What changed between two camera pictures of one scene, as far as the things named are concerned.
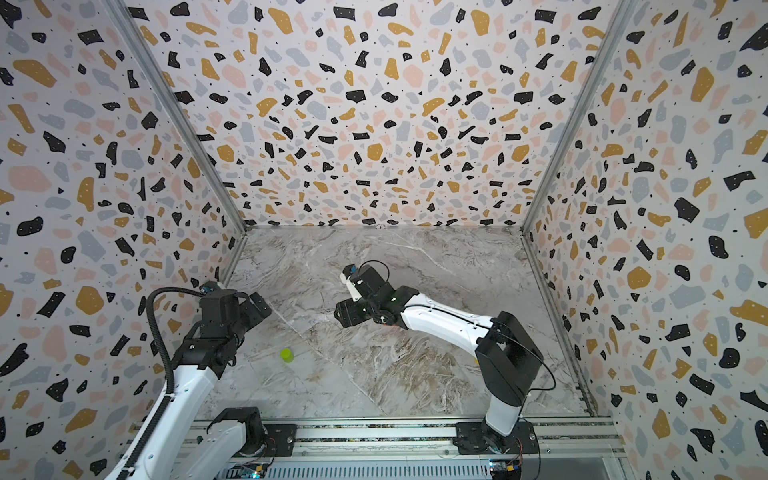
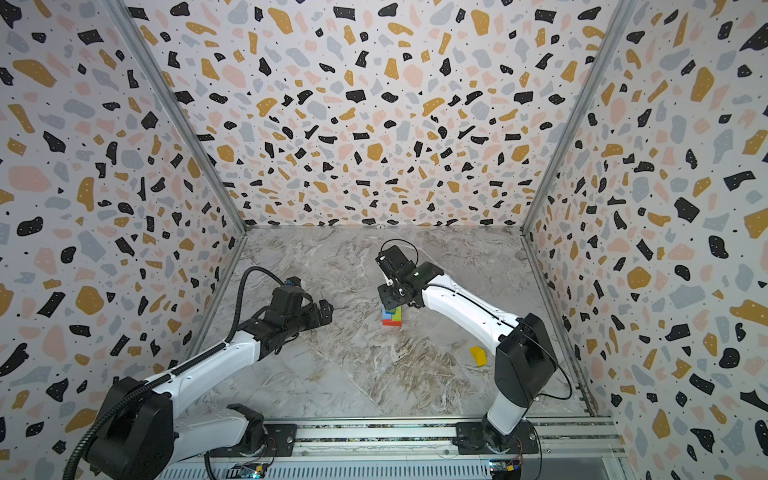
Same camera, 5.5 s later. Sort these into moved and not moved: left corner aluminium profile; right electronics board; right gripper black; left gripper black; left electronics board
Moved: left gripper black; right gripper black
Not moved: right electronics board; left electronics board; left corner aluminium profile
